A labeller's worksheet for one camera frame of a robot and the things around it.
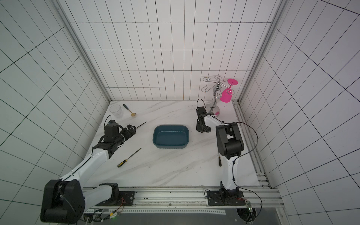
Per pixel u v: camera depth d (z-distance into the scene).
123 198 0.72
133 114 1.10
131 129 0.80
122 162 0.85
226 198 0.64
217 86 0.92
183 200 0.73
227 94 1.00
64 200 0.37
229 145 0.54
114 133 0.66
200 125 0.82
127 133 0.77
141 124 1.04
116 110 1.09
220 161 0.85
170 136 0.94
